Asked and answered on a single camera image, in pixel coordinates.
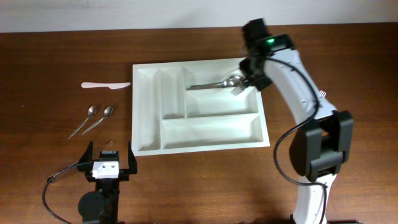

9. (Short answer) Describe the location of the small metal teaspoon left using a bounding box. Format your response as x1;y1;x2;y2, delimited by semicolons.
67;105;97;140

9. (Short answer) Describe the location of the left black cable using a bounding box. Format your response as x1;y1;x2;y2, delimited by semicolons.
42;164;85;224

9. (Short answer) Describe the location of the metal tablespoon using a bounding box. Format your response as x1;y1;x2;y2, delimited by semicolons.
220;75;244;86

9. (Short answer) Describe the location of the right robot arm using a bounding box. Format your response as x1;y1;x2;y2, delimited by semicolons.
232;19;354;223

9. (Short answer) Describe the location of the right black cable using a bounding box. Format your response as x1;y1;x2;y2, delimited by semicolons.
267;57;329;224

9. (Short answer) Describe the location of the small metal teaspoon right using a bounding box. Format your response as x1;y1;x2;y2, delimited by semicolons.
82;106;114;135

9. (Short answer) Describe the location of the white plastic cutlery tray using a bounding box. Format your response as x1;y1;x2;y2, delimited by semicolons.
131;58;270;156

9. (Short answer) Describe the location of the black cable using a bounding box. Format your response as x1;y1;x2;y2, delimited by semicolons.
42;164;85;224
267;57;329;224

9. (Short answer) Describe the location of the metal fork with blue sheen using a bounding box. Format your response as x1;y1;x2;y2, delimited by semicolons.
231;85;247;96

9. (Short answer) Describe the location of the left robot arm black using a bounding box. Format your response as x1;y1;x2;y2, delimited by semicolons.
77;142;137;223

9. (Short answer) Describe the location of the pale pink plastic knife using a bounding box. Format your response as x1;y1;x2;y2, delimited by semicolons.
81;82;131;90

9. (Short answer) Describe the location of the small metal teaspoon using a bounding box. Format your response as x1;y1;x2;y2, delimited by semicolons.
67;105;97;140
82;106;114;135

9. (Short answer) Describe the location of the metal tablespoon crosswise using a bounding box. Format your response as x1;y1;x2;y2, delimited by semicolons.
187;78;241;90

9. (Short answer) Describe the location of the thin metal utensil near gripper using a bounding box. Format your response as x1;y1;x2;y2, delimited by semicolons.
46;141;113;183

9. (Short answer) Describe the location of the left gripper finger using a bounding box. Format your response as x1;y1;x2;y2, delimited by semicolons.
78;141;93;164
128;141;137;174

